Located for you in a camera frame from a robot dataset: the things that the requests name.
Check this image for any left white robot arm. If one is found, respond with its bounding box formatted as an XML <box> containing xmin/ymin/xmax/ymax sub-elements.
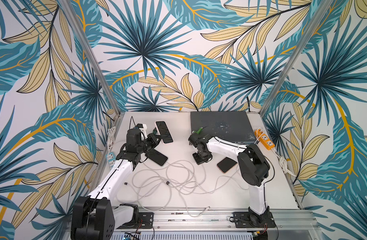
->
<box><xmin>70</xmin><ymin>125</ymin><xmax>162</xmax><ymax>240</ymax></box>

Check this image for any black phone light case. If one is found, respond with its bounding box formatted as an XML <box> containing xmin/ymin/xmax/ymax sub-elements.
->
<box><xmin>146</xmin><ymin>149</ymin><xmax>168</xmax><ymax>167</ymax></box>

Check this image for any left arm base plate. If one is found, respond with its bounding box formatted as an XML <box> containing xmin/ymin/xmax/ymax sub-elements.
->
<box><xmin>115</xmin><ymin>212</ymin><xmax>155</xmax><ymax>230</ymax></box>

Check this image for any white charging cable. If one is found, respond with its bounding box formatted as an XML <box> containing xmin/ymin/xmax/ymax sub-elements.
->
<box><xmin>123</xmin><ymin>155</ymin><xmax>250</xmax><ymax>217</ymax></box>

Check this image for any aluminium mounting rail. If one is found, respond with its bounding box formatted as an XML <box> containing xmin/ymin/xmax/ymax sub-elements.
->
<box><xmin>116</xmin><ymin>209</ymin><xmax>321</xmax><ymax>232</ymax></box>

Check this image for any left coiled white cord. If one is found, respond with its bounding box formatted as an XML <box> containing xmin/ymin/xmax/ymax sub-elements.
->
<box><xmin>107</xmin><ymin>125</ymin><xmax>117</xmax><ymax>151</ymax></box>

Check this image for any orange power strip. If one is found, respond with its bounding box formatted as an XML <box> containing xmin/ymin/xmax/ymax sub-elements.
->
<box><xmin>255</xmin><ymin>128</ymin><xmax>275</xmax><ymax>150</ymax></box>

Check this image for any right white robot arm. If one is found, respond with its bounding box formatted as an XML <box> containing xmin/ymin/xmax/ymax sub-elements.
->
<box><xmin>188</xmin><ymin>132</ymin><xmax>270</xmax><ymax>225</ymax></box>

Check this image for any dark phone pink case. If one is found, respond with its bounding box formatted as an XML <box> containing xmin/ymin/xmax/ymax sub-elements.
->
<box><xmin>216</xmin><ymin>157</ymin><xmax>237</xmax><ymax>174</ymax></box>

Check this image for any teal power strip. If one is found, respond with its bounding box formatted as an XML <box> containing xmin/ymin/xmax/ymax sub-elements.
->
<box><xmin>107</xmin><ymin>152</ymin><xmax>116</xmax><ymax>168</ymax></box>

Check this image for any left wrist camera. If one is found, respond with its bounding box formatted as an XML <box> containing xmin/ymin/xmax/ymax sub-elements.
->
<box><xmin>135</xmin><ymin>124</ymin><xmax>147</xmax><ymax>140</ymax></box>

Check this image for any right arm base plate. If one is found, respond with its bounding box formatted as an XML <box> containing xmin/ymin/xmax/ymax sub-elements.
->
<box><xmin>229</xmin><ymin>211</ymin><xmax>276</xmax><ymax>229</ymax></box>

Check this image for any green plastic handle piece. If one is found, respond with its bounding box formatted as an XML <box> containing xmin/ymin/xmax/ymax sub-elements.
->
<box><xmin>192</xmin><ymin>127</ymin><xmax>203</xmax><ymax>135</ymax></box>

